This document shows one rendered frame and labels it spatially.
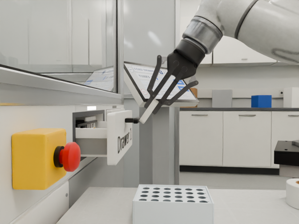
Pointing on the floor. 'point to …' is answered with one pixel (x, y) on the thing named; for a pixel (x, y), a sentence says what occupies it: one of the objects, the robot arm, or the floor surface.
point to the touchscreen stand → (154, 148)
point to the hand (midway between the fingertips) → (149, 111)
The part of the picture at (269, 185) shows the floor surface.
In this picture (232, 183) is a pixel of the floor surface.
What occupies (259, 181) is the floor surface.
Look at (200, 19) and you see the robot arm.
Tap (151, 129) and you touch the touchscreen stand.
